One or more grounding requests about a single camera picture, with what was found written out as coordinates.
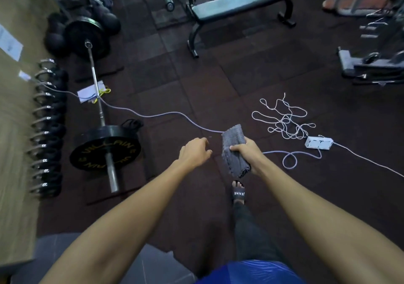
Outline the person's right hand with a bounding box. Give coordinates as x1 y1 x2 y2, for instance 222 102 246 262
229 137 269 177

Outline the person's left hand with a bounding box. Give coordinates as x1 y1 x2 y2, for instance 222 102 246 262
178 138 213 169

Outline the grey cloth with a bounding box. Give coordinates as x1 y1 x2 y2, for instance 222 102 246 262
221 124 252 179

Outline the person's right forearm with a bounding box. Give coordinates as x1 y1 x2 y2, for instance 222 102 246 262
252 163 404 284

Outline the person's left forearm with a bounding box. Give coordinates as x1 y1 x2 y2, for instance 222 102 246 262
40 160 191 284

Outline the black slide sandal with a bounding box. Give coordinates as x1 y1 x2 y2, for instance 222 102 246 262
232 186 247 204

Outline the white power strip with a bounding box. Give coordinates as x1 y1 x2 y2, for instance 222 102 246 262
304 136 334 151

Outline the person's dark trouser leg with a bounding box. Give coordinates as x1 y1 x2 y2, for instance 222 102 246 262
232 202 286 264

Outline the black plate with yellow lettering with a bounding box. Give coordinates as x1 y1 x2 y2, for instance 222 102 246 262
69 125 141 171

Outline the blue plastic sheet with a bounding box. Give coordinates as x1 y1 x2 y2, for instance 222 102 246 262
195 259 307 284

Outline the grey padded seat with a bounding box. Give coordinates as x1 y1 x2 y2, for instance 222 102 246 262
10 233 197 284

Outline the steel barbell bar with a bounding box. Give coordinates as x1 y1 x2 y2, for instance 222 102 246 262
85 41 120 193

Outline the white paper sheet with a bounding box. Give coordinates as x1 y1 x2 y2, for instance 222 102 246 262
77 80 106 104

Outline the black flat weight bench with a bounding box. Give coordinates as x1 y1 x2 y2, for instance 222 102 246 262
186 0 300 59

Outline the grey exercise machine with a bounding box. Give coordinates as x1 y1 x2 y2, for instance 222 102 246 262
333 0 404 86

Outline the plain black weight plate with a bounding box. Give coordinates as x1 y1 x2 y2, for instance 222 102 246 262
64 17 110 61

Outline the orange padded seat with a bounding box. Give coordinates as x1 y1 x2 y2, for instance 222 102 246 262
322 0 395 13

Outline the pile of black round dumbbells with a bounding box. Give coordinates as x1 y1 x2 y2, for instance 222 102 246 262
44 9 122 58

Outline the tangled white cord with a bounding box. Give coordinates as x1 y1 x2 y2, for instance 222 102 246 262
251 93 317 141

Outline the long white power cable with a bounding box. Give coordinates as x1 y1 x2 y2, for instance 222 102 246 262
30 77 323 170

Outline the black strap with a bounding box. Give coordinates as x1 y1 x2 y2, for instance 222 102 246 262
121 118 144 130

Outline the yellow cord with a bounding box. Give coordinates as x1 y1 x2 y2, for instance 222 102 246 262
92 86 112 105

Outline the thin white cable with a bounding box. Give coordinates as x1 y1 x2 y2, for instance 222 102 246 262
318 134 404 179

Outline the row of chrome-handled dumbbells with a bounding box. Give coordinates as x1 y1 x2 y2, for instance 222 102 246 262
27 58 69 199

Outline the white wall notice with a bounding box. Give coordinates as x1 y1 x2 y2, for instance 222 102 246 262
0 24 24 62

